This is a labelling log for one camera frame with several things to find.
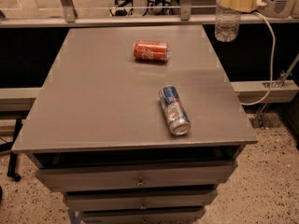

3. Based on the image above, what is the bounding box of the clear plastic water bottle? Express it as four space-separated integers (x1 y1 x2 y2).
215 1 241 42

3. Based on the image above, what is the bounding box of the blue silver energy drink can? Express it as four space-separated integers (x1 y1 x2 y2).
159 86 191 136

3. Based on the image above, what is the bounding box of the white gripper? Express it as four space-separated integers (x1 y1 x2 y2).
216 0 296 19

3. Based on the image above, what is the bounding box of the top grey drawer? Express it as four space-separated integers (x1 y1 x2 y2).
36 161 237 192

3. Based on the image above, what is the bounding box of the bottom grey drawer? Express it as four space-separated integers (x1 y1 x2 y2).
81 206 206 224

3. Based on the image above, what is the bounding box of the middle grey drawer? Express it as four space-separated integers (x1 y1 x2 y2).
64 189 218 211

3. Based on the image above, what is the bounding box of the grey drawer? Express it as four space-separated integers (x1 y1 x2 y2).
64 189 218 211
81 206 206 224
36 161 237 192

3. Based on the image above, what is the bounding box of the grey metal railing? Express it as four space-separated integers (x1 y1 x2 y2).
0 0 299 29

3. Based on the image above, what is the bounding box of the white cable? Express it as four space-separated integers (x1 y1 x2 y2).
240 11 277 106

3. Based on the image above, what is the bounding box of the black stand leg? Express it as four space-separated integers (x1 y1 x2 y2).
7 118 23 183

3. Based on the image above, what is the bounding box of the orange soda can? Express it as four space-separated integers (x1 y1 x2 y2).
134 40 169 62

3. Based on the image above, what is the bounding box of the grey drawer cabinet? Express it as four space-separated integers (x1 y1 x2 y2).
11 24 259 224

